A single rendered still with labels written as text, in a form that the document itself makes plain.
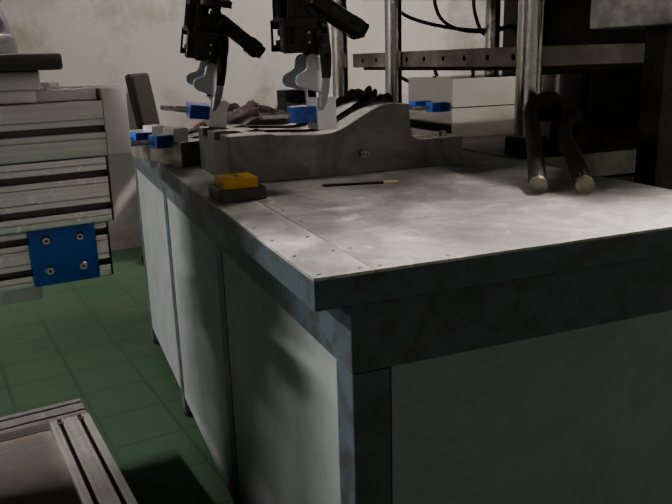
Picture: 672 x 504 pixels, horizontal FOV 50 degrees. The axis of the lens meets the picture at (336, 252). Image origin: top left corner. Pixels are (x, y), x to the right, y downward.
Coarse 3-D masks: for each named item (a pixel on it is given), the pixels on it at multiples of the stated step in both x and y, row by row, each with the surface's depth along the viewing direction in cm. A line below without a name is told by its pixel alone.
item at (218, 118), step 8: (208, 96) 149; (192, 104) 145; (200, 104) 146; (208, 104) 147; (224, 104) 146; (192, 112) 145; (200, 112) 145; (208, 112) 146; (216, 112) 146; (224, 112) 147; (208, 120) 147; (216, 120) 147; (224, 120) 147
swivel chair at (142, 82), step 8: (128, 80) 354; (136, 80) 361; (144, 80) 379; (128, 88) 355; (136, 88) 358; (144, 88) 375; (136, 96) 357; (144, 96) 372; (152, 96) 391; (136, 104) 357; (144, 104) 369; (152, 104) 388; (136, 112) 358; (144, 112) 366; (152, 112) 384; (136, 120) 359; (144, 120) 363; (152, 120) 381
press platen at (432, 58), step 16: (480, 48) 194; (496, 48) 187; (512, 48) 181; (544, 48) 174; (560, 48) 175; (576, 48) 177; (592, 48) 179; (608, 48) 181; (624, 48) 183; (640, 48) 184; (368, 64) 259; (384, 64) 248; (416, 64) 227; (432, 64) 218; (448, 64) 210; (464, 64) 202; (480, 64) 195; (496, 64) 188; (512, 64) 182; (544, 64) 175; (560, 64) 176; (576, 64) 178; (592, 64) 180
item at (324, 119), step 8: (312, 104) 126; (328, 104) 124; (280, 112) 124; (288, 112) 124; (296, 112) 123; (304, 112) 123; (312, 112) 124; (320, 112) 124; (328, 112) 125; (288, 120) 126; (296, 120) 123; (304, 120) 124; (312, 120) 124; (320, 120) 124; (328, 120) 125; (336, 120) 126; (312, 128) 127; (320, 128) 125; (328, 128) 125; (336, 128) 126
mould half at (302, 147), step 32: (256, 128) 150; (288, 128) 151; (352, 128) 140; (384, 128) 143; (224, 160) 136; (256, 160) 135; (288, 160) 137; (320, 160) 139; (352, 160) 142; (384, 160) 145; (416, 160) 147; (448, 160) 150
